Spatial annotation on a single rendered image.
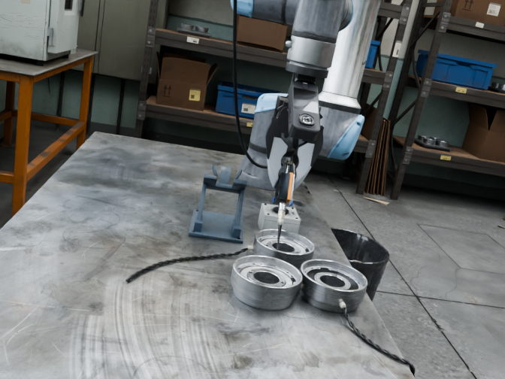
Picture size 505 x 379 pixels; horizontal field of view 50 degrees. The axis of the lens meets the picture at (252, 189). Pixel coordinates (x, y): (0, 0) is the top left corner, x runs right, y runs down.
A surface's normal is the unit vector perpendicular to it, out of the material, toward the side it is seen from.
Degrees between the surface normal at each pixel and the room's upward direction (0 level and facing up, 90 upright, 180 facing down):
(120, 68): 90
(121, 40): 90
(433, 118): 90
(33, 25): 90
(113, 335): 0
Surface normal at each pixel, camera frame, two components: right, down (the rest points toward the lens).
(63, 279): 0.18, -0.94
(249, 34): 0.07, 0.18
